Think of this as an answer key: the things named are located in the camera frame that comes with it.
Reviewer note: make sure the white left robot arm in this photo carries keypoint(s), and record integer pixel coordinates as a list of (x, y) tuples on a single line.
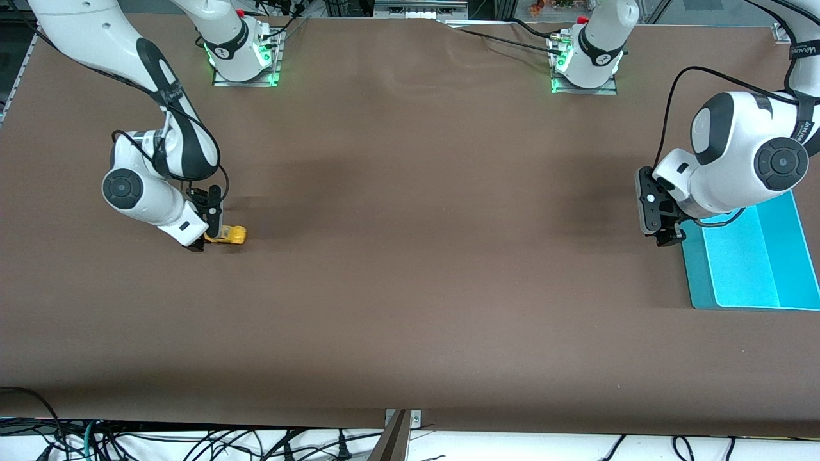
[(737, 147)]

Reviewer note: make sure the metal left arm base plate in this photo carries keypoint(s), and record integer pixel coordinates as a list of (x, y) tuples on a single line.
[(583, 91)]

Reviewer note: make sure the teal plastic bin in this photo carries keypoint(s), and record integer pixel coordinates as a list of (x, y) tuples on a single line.
[(749, 269)]

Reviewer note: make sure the grey metal box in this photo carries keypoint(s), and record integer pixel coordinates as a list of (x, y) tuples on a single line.
[(419, 9)]

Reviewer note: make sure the dark wedge stand leg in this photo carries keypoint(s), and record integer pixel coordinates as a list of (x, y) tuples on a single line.
[(391, 445)]

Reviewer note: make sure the yellow beetle toy car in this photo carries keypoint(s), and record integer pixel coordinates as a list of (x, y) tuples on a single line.
[(232, 235)]

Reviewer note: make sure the metal table edge bracket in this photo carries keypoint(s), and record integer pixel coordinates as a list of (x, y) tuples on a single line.
[(416, 419)]

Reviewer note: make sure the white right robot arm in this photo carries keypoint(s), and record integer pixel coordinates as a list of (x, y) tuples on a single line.
[(96, 25)]

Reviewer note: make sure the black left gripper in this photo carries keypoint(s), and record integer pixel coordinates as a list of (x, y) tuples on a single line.
[(671, 235)]

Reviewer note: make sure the metal table corner bracket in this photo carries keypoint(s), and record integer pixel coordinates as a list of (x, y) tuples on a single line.
[(779, 35)]

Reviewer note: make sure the aluminium table edge rail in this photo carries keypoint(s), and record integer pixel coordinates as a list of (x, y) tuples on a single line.
[(16, 80)]

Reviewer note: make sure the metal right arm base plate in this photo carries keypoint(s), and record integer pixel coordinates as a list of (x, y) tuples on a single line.
[(246, 83)]

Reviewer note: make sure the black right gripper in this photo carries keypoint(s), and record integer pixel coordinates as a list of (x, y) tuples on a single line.
[(198, 244)]

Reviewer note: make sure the small orange object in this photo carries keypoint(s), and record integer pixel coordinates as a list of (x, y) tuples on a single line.
[(536, 8)]

